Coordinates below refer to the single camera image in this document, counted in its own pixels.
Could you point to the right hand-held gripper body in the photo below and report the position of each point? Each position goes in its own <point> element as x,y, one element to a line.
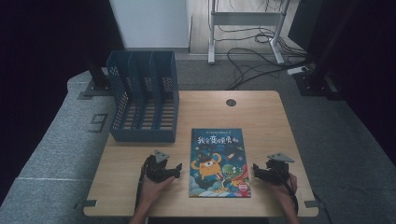
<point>275,172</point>

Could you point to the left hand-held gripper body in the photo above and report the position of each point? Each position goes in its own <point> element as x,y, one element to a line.
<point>157,171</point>

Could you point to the blue plastic file rack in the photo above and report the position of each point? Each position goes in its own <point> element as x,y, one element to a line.
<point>143,133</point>

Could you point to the colourful children's picture book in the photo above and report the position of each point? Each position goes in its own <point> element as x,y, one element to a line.
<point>218,155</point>

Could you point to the person's right hand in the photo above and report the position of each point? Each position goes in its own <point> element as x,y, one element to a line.
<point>286,191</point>

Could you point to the round black table grommet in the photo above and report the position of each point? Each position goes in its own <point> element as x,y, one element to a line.
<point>231,102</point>

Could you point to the thick black stand with base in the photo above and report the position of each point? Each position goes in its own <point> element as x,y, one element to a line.
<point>317,77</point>

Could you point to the white power strip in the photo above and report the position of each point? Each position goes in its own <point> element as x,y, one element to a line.
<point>297,70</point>

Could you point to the thin black stand with base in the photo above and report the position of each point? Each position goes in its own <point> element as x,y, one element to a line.
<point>99,82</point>

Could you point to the black curtain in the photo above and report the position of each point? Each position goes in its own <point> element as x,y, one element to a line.
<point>46,46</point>
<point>367,62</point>

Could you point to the white panel board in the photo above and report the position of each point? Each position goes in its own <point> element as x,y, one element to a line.
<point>149,25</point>

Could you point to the white metal desk frame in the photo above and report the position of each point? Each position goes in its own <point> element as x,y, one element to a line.
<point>246,18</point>

